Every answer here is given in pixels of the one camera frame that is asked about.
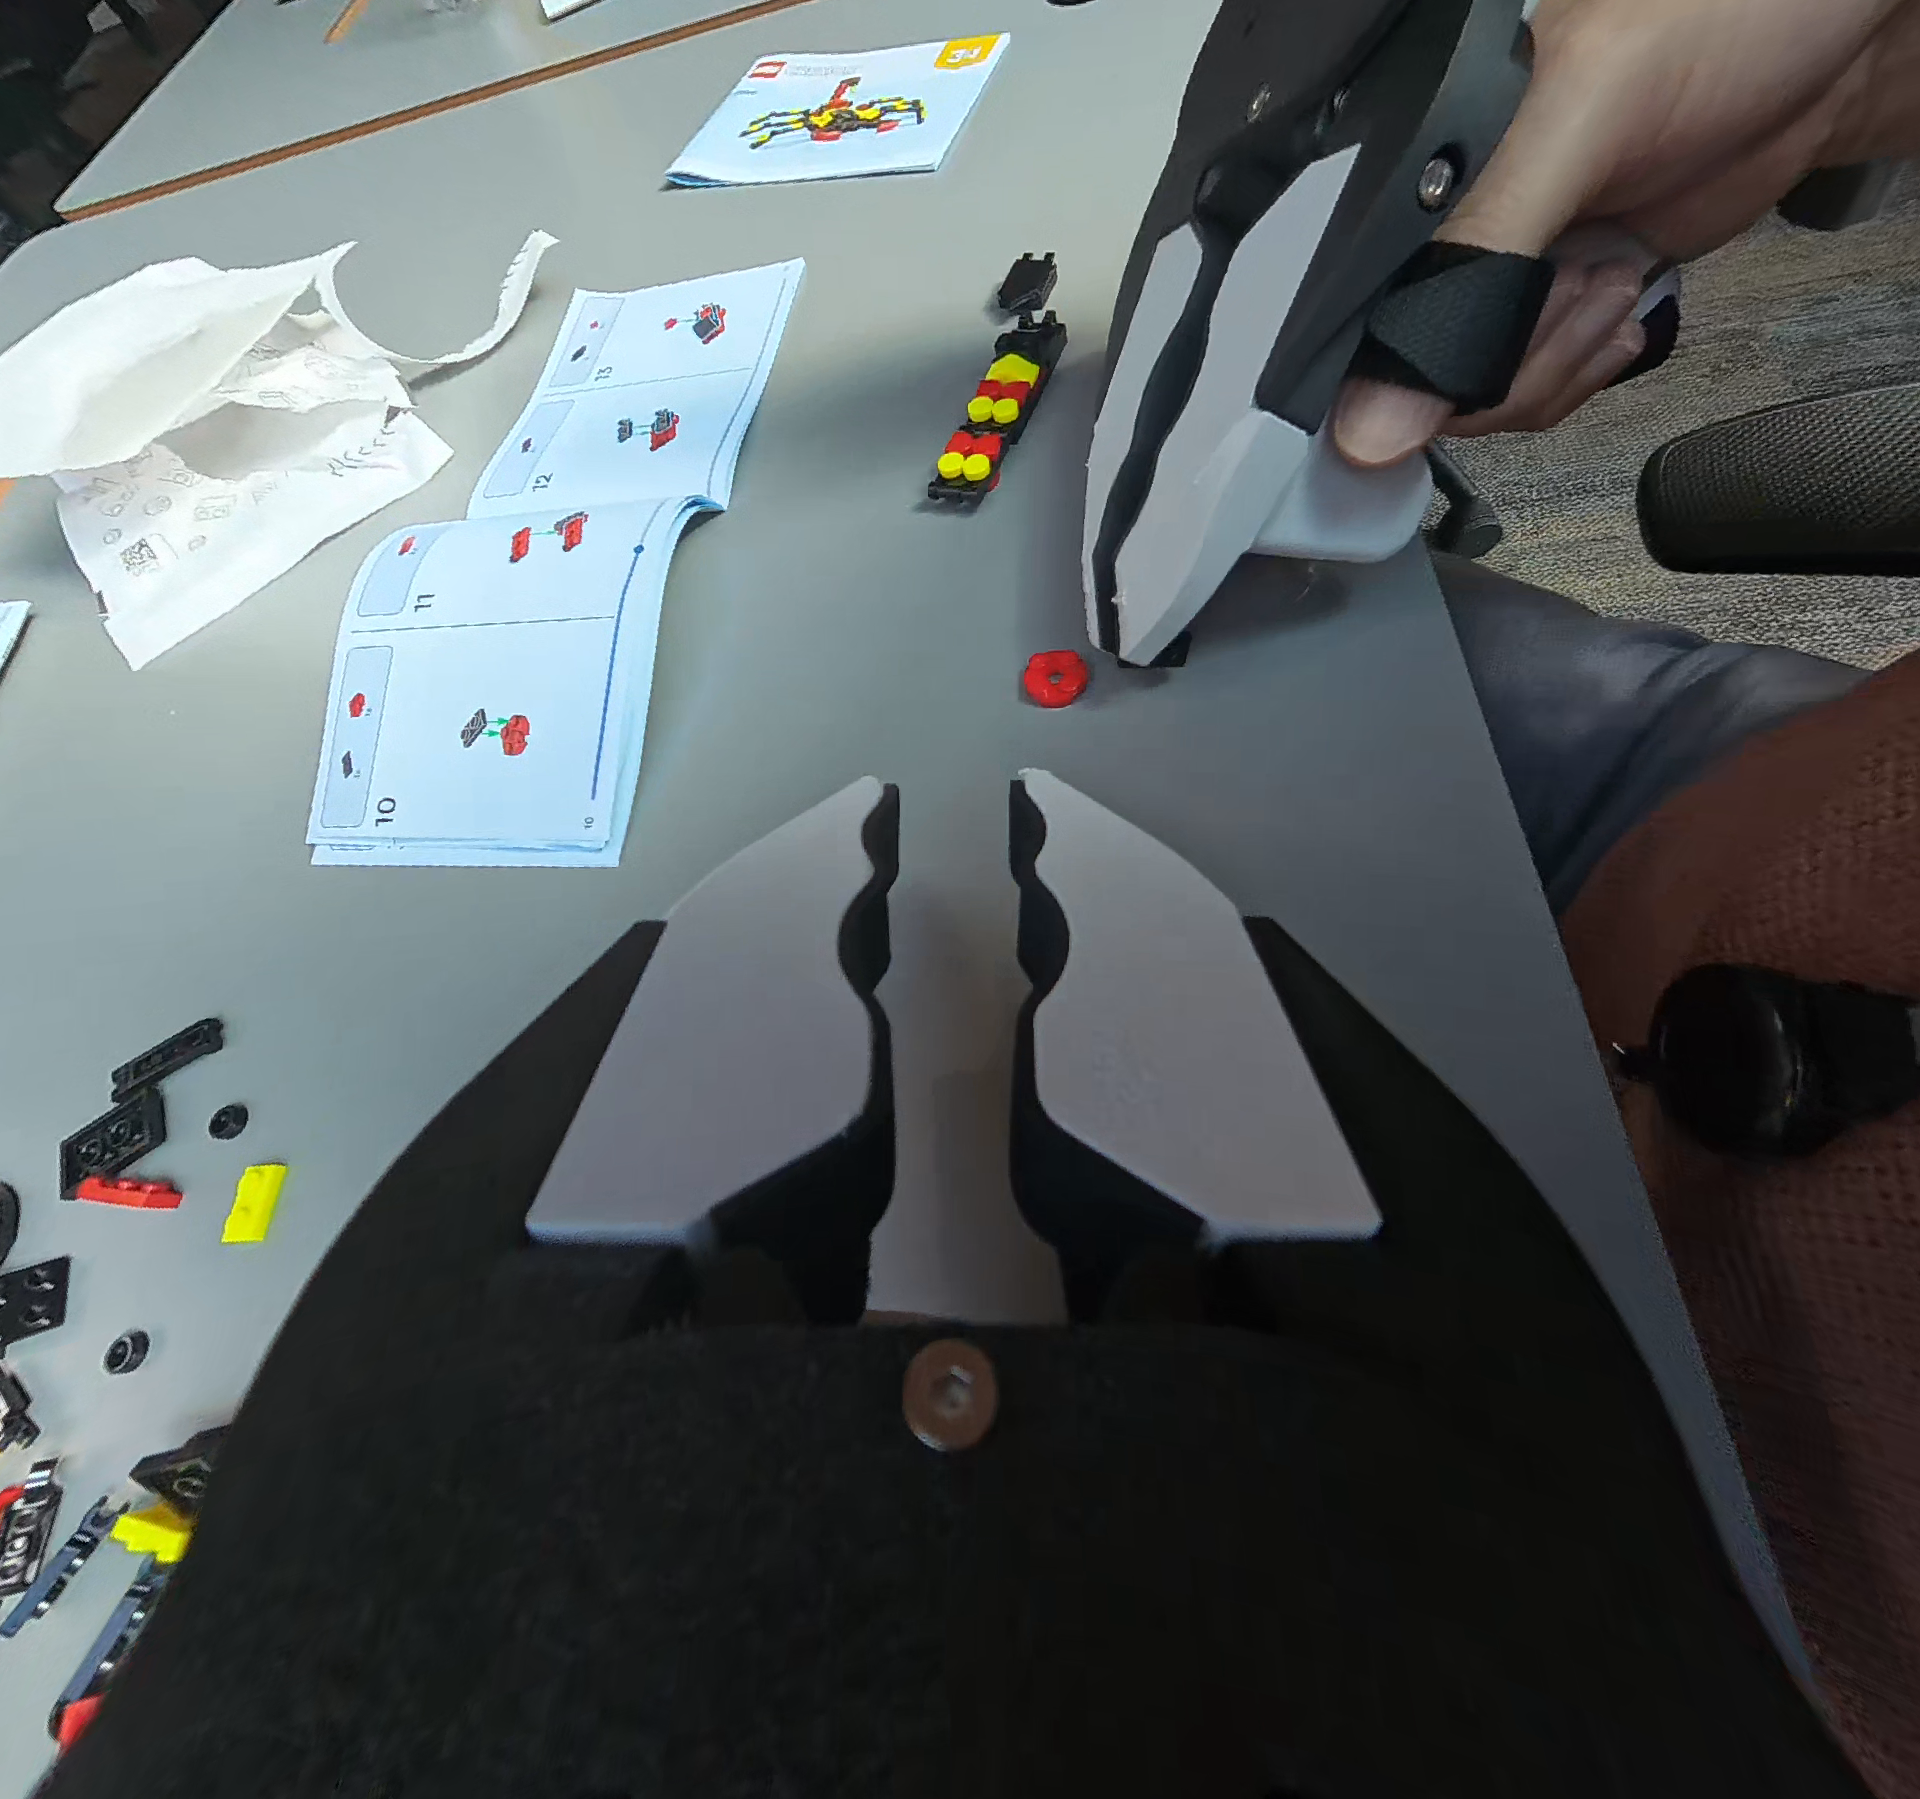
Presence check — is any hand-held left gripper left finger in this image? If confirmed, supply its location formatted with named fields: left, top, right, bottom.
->
left=523, top=774, right=904, bottom=1249

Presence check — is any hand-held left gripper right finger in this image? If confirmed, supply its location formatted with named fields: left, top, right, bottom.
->
left=1008, top=767, right=1383, bottom=1246

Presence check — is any person's grey trouser leg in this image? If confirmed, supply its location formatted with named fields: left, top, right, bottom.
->
left=1431, top=552, right=1867, bottom=920

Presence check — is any pile of loose toy bricks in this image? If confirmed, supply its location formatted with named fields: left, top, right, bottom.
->
left=0, top=1016, right=292, bottom=1758

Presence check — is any closed instruction booklet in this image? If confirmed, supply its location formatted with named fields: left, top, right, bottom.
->
left=661, top=33, right=1014, bottom=190

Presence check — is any grey desk with orange edge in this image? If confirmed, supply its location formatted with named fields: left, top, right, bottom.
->
left=51, top=0, right=1218, bottom=226

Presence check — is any black office chair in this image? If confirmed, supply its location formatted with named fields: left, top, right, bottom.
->
left=1421, top=386, right=1920, bottom=581

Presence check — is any black yellow red brick assembly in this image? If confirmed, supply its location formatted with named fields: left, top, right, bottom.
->
left=923, top=311, right=1072, bottom=509

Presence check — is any open blue instruction booklet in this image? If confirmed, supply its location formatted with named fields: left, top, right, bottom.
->
left=308, top=257, right=810, bottom=871

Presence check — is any black round knob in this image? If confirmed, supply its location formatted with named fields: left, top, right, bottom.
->
left=1613, top=964, right=1920, bottom=1159

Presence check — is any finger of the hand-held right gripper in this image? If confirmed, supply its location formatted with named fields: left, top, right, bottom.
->
left=1117, top=147, right=1367, bottom=673
left=1077, top=216, right=1226, bottom=653

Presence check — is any torn white paper bag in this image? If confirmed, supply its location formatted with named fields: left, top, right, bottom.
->
left=0, top=232, right=558, bottom=673

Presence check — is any person's right hand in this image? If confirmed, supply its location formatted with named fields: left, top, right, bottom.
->
left=1331, top=0, right=1920, bottom=471

